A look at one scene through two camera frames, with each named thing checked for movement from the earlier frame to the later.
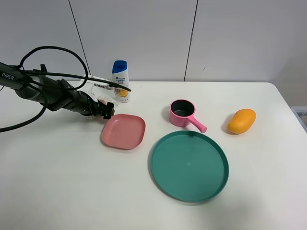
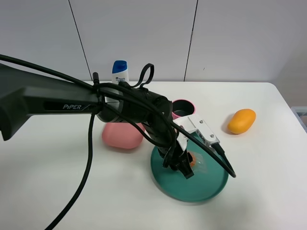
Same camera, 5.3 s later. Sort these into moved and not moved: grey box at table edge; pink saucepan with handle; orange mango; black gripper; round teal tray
Moved: black gripper
Not moved: pink saucepan with handle; grey box at table edge; orange mango; round teal tray
